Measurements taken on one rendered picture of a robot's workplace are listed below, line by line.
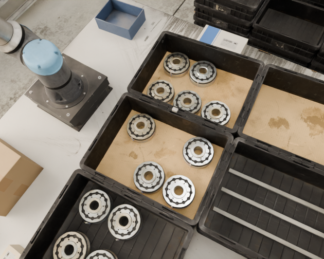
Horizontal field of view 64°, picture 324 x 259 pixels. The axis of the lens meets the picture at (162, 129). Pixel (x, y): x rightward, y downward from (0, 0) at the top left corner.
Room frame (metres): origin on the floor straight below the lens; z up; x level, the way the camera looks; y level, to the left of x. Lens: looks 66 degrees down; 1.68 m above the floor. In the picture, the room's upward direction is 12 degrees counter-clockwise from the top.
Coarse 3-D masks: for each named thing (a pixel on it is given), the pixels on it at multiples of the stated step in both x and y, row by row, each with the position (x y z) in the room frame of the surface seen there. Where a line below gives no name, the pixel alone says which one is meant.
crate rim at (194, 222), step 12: (132, 96) 0.48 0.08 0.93; (168, 108) 0.41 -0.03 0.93; (108, 120) 0.41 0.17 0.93; (192, 120) 0.35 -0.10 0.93; (216, 132) 0.29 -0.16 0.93; (228, 132) 0.28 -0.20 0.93; (228, 144) 0.24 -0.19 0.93; (84, 156) 0.30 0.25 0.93; (84, 168) 0.26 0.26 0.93; (216, 168) 0.18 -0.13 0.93; (108, 180) 0.21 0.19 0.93; (132, 192) 0.16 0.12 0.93; (156, 204) 0.11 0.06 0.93; (204, 204) 0.09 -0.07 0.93; (180, 216) 0.07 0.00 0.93
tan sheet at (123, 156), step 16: (160, 128) 0.39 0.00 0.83; (176, 128) 0.37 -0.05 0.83; (112, 144) 0.36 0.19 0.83; (128, 144) 0.35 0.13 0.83; (144, 144) 0.34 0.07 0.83; (160, 144) 0.33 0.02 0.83; (176, 144) 0.31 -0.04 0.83; (112, 160) 0.31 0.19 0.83; (128, 160) 0.29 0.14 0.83; (144, 160) 0.28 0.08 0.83; (160, 160) 0.27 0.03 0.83; (176, 160) 0.26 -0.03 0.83; (112, 176) 0.25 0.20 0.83; (128, 176) 0.24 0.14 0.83; (192, 176) 0.19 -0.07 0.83; (208, 176) 0.18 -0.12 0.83; (160, 192) 0.16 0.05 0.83; (176, 192) 0.15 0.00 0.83; (192, 208) 0.09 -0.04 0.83
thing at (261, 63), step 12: (180, 36) 0.70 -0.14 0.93; (216, 48) 0.62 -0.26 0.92; (144, 60) 0.62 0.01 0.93; (252, 60) 0.53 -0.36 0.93; (132, 84) 0.53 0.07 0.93; (252, 84) 0.43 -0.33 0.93; (144, 96) 0.47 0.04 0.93; (180, 108) 0.40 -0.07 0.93; (204, 120) 0.34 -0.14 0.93; (240, 120) 0.31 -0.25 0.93
